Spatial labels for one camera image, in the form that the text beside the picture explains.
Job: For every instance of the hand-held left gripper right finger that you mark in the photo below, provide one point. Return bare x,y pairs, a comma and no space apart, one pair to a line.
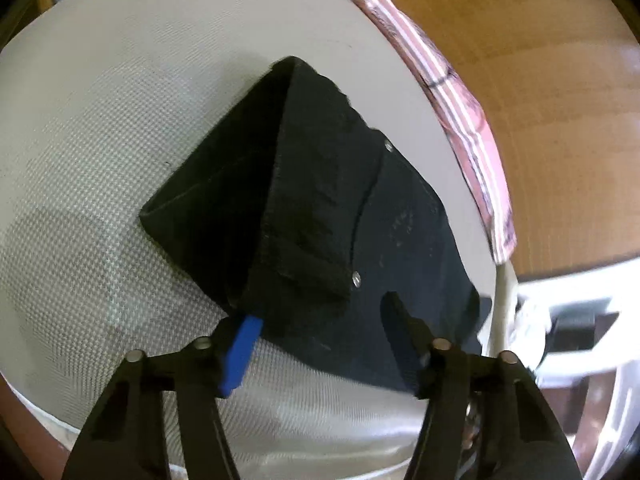
407,340

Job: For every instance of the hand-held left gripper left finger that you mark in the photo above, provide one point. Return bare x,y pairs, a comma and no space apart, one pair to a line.
242,355

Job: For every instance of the black pants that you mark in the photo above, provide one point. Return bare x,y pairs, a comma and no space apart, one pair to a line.
310,200

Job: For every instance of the white plastic furniture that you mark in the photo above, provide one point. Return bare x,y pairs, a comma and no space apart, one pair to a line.
560,292

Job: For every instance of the pink striped pillow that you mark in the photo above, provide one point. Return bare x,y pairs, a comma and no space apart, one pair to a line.
465,105

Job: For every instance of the wooden headboard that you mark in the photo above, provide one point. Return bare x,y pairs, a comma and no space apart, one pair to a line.
550,85

